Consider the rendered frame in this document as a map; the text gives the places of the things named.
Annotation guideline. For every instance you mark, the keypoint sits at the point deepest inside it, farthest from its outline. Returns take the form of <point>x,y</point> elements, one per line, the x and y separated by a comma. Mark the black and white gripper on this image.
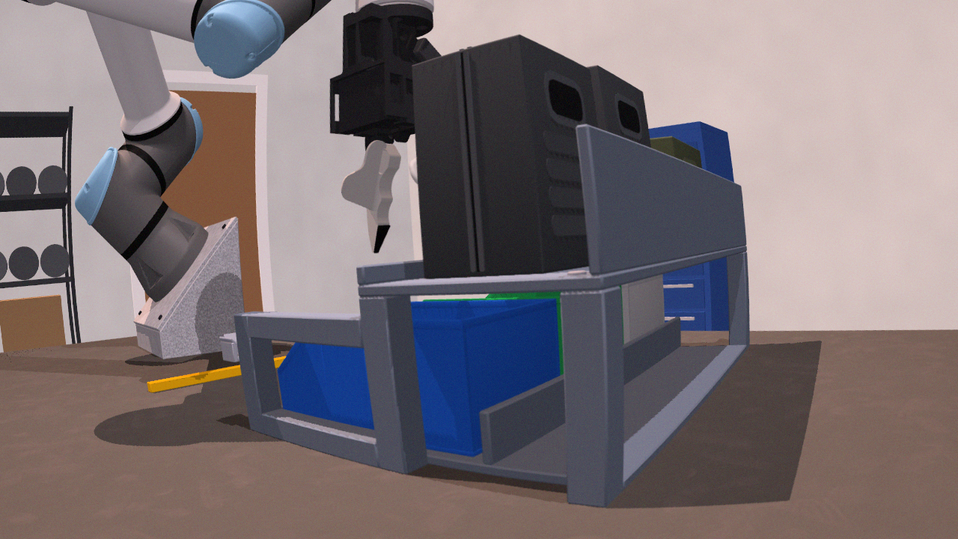
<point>375,95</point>

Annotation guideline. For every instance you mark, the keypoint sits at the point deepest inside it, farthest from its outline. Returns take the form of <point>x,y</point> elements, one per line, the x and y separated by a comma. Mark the grey metal shelf rack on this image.
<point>646,214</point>

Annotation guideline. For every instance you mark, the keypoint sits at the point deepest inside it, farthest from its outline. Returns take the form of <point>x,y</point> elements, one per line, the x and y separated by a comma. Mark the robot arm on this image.
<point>121,198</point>

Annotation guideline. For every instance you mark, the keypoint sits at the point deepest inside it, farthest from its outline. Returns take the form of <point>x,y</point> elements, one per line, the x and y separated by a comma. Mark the yellow bar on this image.
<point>202,377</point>

